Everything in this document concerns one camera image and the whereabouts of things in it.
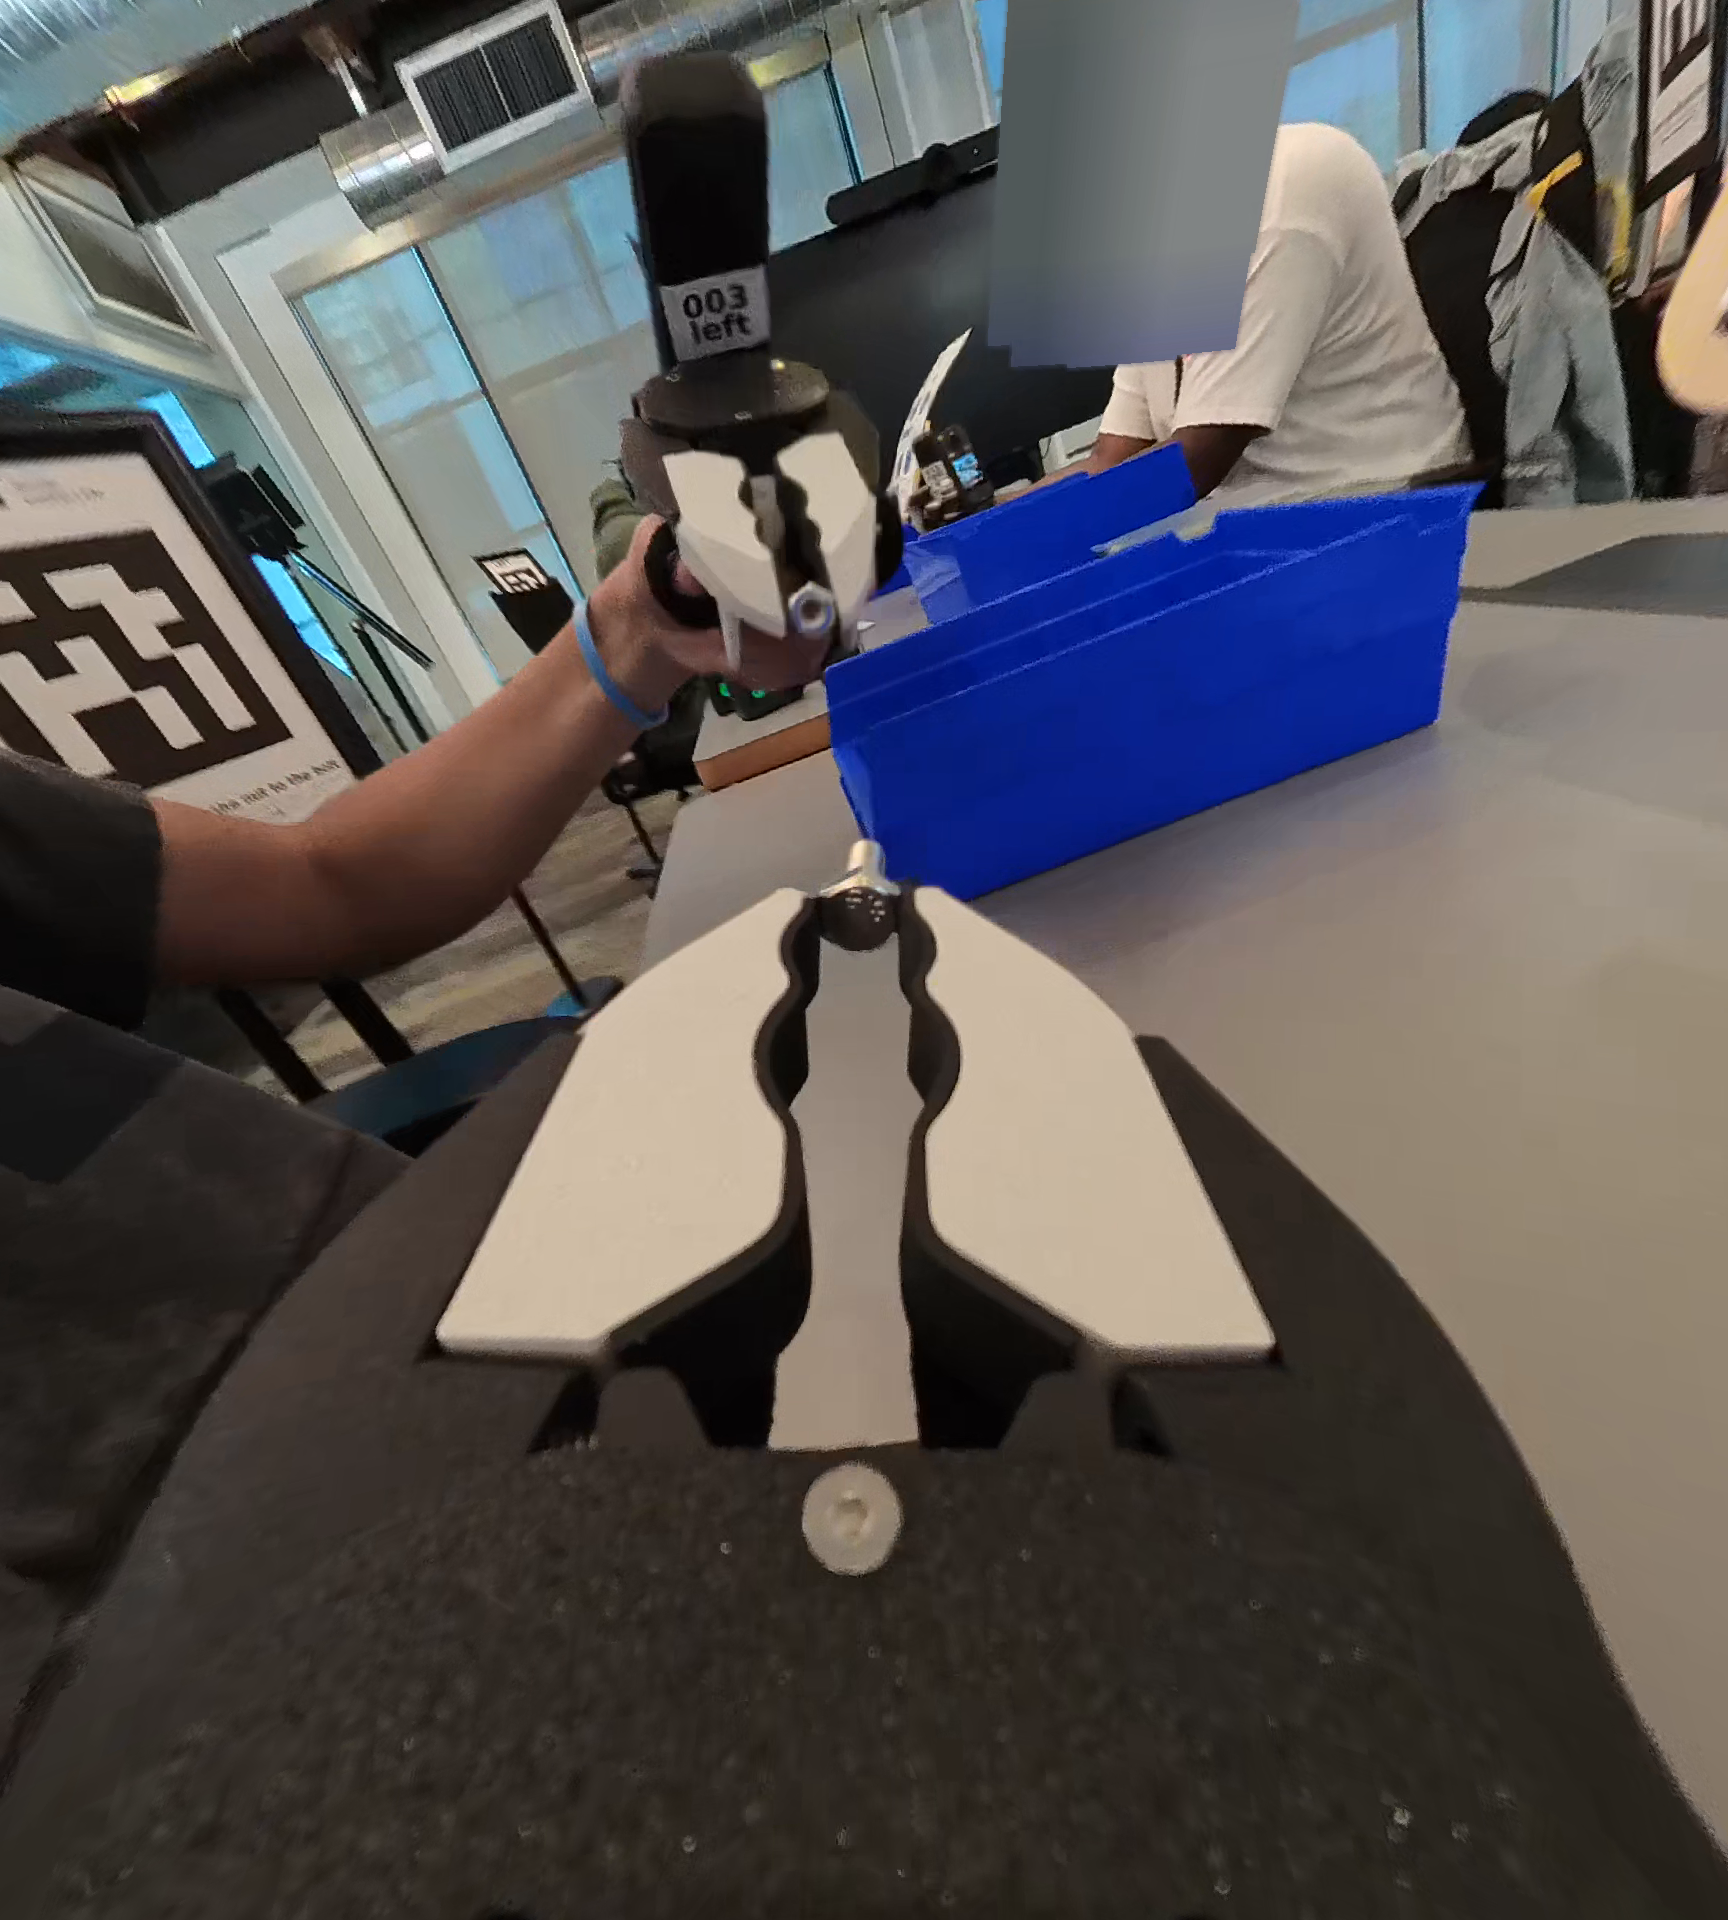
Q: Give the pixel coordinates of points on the white sheet with yellow mark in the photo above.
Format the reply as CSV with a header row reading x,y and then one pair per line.
x,y
933,399

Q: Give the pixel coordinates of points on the silver air duct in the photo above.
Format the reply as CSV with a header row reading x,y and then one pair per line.
x,y
362,168

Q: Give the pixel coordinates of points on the black device with green lights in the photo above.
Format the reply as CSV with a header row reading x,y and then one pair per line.
x,y
745,699

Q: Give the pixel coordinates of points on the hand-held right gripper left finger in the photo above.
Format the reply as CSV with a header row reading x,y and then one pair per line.
x,y
639,1171

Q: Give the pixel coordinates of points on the short thick steel bolt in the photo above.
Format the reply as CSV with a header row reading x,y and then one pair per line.
x,y
859,912

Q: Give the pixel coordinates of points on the person's left forearm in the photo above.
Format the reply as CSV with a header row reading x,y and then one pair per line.
x,y
398,854

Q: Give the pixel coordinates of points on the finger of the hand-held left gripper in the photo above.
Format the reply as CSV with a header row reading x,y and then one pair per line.
x,y
723,532
842,518

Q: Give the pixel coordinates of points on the framed marker sign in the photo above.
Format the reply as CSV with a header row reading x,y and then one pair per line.
x,y
85,644

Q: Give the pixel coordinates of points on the black display screen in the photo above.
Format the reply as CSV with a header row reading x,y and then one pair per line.
x,y
864,315

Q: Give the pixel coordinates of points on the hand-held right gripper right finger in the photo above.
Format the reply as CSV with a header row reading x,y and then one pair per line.
x,y
1088,1171

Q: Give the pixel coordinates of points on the small marker sign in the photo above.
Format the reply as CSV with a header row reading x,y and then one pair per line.
x,y
512,573

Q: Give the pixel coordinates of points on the hanging denim jacket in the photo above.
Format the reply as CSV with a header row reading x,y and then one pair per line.
x,y
1555,344

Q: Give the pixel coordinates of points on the white air vent grille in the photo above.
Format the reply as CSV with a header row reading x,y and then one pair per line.
x,y
493,75

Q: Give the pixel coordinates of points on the hanging marker sign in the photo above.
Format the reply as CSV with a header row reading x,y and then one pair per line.
x,y
1686,90

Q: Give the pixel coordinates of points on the black video bar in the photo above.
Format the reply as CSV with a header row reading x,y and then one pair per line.
x,y
909,182

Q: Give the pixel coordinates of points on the person's left hand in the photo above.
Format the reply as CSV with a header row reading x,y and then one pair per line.
x,y
685,652

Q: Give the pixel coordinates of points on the blue plastic bin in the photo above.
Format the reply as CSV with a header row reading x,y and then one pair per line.
x,y
1105,751
1045,518

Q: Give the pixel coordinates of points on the blue wristband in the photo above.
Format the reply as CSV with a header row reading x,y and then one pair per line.
x,y
602,674

